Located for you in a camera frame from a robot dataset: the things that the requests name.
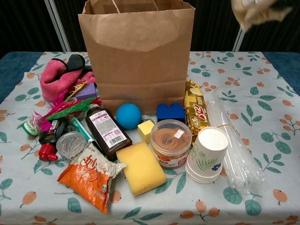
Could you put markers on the brown bottle purple label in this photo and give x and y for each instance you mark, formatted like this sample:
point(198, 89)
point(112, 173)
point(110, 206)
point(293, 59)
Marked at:
point(107, 133)

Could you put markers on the orange snack packet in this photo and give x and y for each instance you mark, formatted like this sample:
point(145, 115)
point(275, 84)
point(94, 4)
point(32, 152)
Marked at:
point(89, 178)

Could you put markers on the clear jar of rubber bands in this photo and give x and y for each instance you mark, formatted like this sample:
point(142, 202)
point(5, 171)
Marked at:
point(170, 145)

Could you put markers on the purple foam block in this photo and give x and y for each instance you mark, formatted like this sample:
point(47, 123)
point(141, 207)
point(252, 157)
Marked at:
point(87, 92)

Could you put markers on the green white tube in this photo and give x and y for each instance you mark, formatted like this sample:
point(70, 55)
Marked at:
point(80, 130)

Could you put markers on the small dark grey disc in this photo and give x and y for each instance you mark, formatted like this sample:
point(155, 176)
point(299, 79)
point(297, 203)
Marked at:
point(71, 129)

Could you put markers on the floral tablecloth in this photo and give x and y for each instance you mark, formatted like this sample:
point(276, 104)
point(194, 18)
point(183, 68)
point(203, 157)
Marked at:
point(257, 77)

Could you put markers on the yellow sponge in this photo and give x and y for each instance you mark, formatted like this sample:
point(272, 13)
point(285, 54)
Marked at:
point(140, 168)

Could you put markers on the brown paper bag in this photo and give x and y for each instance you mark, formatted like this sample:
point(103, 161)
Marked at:
point(138, 70)

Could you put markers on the colourful feather shuttlecock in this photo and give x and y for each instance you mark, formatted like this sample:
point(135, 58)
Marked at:
point(65, 109)

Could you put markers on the white partition post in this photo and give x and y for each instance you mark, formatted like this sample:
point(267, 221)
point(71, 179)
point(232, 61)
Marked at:
point(58, 28)
point(238, 42)

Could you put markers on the gold biscuit pack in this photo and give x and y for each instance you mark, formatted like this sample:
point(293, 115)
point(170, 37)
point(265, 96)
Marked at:
point(195, 110)

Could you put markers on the black bottle red cap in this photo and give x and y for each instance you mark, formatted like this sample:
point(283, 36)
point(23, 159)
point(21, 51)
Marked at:
point(51, 136)

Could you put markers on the stack of paper cups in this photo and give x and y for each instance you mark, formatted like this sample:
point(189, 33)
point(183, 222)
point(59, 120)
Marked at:
point(206, 154)

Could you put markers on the yellow cube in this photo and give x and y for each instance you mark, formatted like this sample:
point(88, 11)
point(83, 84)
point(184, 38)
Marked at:
point(145, 130)

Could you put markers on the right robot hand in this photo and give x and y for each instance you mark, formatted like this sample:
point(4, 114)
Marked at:
point(255, 11)

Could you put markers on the black pleated curtain panel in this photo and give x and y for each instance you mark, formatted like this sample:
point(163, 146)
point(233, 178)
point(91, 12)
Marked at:
point(276, 37)
point(72, 28)
point(211, 28)
point(23, 23)

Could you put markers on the blue ball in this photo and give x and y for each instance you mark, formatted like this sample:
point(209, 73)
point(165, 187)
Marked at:
point(129, 116)

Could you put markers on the clear plastic cup sleeve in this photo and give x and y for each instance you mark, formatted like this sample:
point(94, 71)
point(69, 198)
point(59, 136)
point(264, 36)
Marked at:
point(236, 159)

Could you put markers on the black object on cloth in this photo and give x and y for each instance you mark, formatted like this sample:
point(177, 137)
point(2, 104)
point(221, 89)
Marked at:
point(75, 62)

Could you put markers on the blue table cover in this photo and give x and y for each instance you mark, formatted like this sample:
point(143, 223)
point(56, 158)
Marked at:
point(14, 68)

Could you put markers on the pink towel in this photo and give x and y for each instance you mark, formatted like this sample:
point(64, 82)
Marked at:
point(54, 79)

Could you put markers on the blue toy brick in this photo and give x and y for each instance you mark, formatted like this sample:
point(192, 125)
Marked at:
point(170, 113)

